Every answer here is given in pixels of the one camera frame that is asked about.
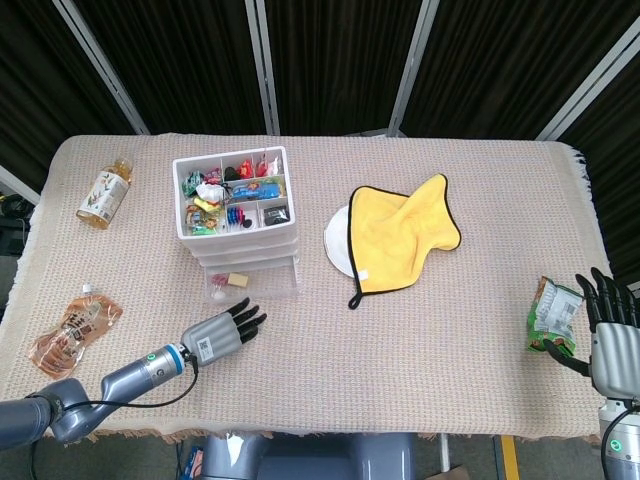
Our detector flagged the left black grey robot hand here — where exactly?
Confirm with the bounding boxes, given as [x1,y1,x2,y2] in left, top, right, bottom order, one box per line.
[179,297,269,367]

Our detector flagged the right black grey robot hand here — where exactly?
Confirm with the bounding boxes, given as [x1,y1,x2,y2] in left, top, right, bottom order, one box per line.
[543,267,640,401]

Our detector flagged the clear plastic drawer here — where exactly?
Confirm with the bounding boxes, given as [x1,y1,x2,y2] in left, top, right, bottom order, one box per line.
[194,252,301,266]
[203,262,300,305]
[187,243,300,257]

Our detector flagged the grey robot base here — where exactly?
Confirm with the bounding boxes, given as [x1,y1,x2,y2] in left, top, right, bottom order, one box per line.
[199,432,416,480]

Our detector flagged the green snack bag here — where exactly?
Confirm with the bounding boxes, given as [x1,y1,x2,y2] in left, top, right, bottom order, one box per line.
[527,275,586,354]

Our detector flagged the colourful candy pile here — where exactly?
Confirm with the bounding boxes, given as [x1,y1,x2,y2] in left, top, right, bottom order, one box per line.
[184,205,224,236]

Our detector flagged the blue packet on floor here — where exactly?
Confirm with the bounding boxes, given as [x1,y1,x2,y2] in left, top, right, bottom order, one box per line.
[182,444,206,480]

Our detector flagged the orange spout pouch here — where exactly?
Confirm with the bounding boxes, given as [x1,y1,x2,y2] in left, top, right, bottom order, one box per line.
[28,283,124,381]

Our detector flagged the blue toy car package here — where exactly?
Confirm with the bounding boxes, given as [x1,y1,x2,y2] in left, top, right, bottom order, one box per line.
[229,180,283,201]

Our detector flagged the white plate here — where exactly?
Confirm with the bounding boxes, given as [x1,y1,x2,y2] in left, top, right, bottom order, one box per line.
[323,204,357,279]

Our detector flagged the beige woven tablecloth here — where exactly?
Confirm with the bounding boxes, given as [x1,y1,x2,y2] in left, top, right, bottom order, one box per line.
[0,132,616,446]

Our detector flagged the black curtain panel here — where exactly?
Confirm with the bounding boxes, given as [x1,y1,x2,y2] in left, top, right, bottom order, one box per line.
[0,0,137,187]
[74,0,266,135]
[559,59,640,289]
[264,0,426,136]
[402,0,640,139]

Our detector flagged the tea bottle white label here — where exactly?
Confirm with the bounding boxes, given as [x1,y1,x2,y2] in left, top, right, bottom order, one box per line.
[75,157,135,231]

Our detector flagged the yellow cloth black trim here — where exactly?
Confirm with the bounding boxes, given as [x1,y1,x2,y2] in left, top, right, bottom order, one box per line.
[347,172,462,311]

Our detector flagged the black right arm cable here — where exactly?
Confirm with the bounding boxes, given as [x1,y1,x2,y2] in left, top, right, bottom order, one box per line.
[599,404,637,480]

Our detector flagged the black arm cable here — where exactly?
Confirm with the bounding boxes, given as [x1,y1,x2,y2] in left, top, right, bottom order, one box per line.
[599,404,637,480]
[29,349,201,480]

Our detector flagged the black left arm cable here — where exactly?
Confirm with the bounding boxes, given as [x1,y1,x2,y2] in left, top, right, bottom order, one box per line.
[29,349,201,480]

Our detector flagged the white drawer organizer box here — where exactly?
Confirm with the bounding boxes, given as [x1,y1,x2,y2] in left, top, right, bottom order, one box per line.
[172,145,301,274]

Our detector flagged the black equipment with cables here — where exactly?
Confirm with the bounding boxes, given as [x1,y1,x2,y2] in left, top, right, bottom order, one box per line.
[0,192,32,254]

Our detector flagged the grey aluminium frame post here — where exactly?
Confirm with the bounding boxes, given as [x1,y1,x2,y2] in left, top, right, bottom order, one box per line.
[52,0,151,135]
[534,27,640,142]
[0,164,41,205]
[387,0,441,137]
[244,0,281,135]

